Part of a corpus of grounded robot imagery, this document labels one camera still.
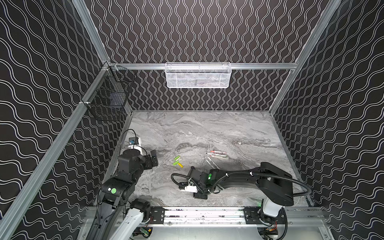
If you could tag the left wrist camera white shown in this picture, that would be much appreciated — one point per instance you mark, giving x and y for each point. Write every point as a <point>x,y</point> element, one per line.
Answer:
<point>135,143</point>

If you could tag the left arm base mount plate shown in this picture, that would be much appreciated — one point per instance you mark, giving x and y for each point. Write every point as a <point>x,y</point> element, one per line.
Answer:
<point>154,215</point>

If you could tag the black wire wall basket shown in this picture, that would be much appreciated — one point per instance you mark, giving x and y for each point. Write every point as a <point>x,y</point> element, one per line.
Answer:
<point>110,100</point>

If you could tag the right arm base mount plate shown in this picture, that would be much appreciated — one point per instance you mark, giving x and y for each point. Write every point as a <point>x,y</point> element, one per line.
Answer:
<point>256,216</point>

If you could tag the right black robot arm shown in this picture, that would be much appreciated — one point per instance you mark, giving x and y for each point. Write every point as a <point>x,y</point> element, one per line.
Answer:
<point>275,184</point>

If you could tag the yellow ended pen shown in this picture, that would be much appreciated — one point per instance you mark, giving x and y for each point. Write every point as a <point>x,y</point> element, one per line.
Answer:
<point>213,163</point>

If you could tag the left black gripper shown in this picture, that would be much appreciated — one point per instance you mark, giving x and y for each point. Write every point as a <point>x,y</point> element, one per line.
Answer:
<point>149,159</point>

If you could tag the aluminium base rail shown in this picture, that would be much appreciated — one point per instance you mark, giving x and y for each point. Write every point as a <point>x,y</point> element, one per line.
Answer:
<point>216,217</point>

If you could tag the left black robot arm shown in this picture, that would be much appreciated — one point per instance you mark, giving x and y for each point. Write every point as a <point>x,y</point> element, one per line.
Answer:
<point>116,191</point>

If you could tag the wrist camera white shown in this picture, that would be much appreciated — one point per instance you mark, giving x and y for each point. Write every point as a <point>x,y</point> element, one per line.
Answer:
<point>189,188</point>
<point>135,143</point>

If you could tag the white mesh wall basket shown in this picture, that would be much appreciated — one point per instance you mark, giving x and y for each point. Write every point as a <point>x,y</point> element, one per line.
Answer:
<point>195,75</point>

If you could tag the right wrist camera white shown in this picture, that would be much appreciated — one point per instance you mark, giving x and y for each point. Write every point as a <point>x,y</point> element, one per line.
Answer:
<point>189,188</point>

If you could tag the green ended pen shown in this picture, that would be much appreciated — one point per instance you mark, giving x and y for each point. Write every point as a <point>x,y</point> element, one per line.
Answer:
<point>210,164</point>

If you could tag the pink pen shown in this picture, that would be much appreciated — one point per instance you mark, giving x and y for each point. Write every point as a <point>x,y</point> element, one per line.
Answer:
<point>218,152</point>

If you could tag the black tipped pen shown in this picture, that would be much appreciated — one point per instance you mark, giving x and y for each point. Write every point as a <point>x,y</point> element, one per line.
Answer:
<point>217,156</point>

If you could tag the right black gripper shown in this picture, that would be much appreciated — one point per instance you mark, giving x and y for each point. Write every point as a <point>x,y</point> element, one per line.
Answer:
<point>192,177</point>

